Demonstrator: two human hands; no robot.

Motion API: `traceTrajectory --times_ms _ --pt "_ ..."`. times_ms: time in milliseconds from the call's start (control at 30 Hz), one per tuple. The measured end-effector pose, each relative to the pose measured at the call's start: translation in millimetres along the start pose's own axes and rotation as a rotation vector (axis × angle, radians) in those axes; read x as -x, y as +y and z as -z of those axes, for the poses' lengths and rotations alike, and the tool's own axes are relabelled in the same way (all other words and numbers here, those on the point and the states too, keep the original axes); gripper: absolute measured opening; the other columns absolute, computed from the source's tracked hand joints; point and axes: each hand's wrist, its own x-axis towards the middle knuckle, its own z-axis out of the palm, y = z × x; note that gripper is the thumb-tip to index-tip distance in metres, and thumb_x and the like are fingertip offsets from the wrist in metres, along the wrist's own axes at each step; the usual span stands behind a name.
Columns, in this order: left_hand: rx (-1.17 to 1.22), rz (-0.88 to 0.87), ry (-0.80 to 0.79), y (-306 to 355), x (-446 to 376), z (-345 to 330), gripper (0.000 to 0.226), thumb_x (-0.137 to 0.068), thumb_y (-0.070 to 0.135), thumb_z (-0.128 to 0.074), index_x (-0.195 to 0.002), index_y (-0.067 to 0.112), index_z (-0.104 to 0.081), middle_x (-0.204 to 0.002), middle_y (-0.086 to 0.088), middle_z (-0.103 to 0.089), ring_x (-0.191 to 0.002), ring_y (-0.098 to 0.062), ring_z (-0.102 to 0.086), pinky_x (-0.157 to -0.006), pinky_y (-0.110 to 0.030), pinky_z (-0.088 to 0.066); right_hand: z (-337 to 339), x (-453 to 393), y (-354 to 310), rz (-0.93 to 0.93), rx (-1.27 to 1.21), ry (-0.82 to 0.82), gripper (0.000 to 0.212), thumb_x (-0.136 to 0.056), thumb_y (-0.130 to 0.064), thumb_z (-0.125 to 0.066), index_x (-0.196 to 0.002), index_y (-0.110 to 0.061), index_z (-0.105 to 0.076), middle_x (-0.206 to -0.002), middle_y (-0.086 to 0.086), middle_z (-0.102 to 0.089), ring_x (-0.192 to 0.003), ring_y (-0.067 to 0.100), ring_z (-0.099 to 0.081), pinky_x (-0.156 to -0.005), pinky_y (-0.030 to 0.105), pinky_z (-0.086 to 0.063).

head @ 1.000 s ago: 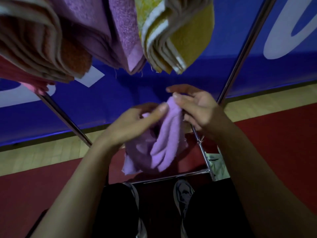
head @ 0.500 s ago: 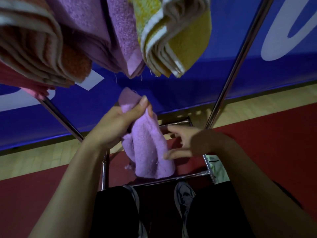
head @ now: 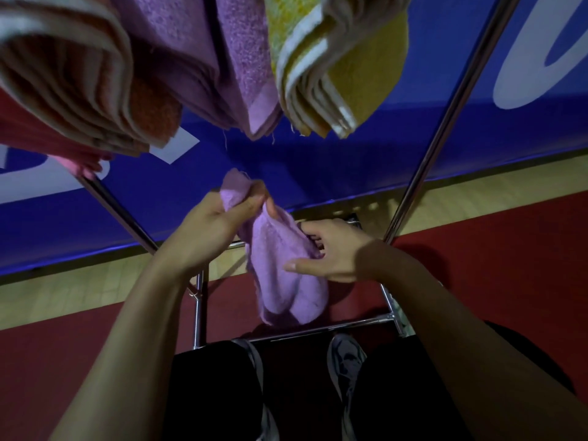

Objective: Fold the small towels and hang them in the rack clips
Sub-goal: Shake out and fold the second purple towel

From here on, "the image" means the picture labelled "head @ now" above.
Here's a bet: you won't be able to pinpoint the person's right hand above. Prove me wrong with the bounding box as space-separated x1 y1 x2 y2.
282 218 388 284

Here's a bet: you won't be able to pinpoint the person's left hand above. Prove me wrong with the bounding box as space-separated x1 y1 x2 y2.
158 179 279 279

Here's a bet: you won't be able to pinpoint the purple towel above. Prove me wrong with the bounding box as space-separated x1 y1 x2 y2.
110 0 284 141
219 168 330 328

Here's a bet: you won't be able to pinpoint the yellow white cloth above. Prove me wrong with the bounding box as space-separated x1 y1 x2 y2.
264 0 412 139

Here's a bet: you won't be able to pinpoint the metal drying rack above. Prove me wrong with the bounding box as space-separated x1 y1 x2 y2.
73 0 524 350

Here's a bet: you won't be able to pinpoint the pink towel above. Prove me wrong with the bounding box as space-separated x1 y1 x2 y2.
0 86 113 181

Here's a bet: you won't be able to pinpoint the orange patterned towel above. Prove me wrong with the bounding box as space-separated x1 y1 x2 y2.
0 0 184 157

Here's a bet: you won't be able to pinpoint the person's right forearm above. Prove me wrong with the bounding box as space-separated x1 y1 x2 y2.
374 243 588 441

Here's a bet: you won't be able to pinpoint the person's left forearm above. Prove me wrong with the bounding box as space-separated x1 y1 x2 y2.
48 257 194 441

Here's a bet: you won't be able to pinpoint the person's right grey shoe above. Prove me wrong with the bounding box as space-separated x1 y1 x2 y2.
326 333 368 441

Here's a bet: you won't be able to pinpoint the person's grey shoe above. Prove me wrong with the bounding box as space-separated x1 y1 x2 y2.
326 333 368 441
232 338 280 441

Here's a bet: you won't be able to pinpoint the person's left grey shoe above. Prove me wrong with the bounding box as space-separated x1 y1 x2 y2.
232 338 280 441

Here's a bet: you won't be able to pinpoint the person's black trousers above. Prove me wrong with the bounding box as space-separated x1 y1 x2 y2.
160 321 578 441

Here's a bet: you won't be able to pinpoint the blue banner with white print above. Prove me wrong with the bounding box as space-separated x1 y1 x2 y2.
0 0 588 277

